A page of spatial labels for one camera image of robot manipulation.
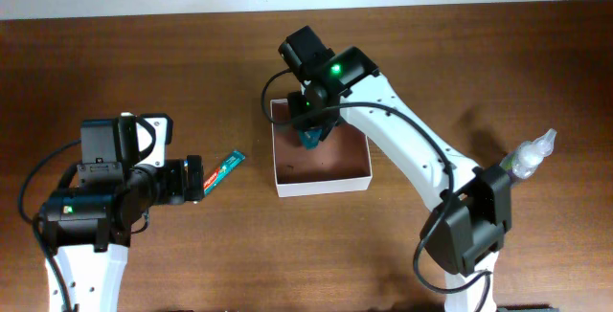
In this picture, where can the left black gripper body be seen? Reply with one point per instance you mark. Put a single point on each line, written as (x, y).
(169, 183)

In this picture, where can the white open cardboard box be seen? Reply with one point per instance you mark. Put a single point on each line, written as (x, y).
(341, 163)

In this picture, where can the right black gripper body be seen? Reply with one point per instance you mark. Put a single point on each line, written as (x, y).
(309, 112)

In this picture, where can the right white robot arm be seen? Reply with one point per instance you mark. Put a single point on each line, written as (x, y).
(470, 206)

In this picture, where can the teal mouthwash bottle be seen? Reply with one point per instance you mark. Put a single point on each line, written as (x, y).
(310, 138)

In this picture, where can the clear purple liquid bottle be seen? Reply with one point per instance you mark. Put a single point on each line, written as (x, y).
(522, 163)

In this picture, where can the teal red toothpaste box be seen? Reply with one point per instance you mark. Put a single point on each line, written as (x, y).
(234, 159)

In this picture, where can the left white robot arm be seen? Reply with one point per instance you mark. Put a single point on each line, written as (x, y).
(85, 231)

